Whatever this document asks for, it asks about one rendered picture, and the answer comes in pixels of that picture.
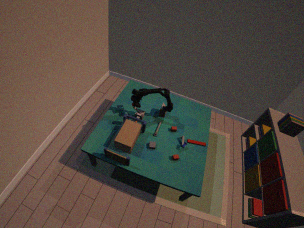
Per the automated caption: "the reddish-brown block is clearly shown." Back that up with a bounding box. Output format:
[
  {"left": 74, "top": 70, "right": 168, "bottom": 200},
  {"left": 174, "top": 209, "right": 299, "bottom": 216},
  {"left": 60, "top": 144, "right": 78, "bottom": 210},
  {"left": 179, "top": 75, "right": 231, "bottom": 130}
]
[
  {"left": 171, "top": 126, "right": 177, "bottom": 132},
  {"left": 172, "top": 154, "right": 179, "bottom": 161}
]

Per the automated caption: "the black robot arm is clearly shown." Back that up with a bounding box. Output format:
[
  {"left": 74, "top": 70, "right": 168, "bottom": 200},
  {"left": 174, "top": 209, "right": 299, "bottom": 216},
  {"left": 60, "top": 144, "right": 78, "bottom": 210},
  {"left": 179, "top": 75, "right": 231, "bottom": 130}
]
[{"left": 131, "top": 87, "right": 173, "bottom": 112}]

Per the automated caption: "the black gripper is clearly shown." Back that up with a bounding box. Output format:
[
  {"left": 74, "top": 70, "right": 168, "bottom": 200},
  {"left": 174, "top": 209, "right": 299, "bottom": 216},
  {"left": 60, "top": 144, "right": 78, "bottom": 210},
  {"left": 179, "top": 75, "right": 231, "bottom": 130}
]
[{"left": 133, "top": 96, "right": 142, "bottom": 108}]

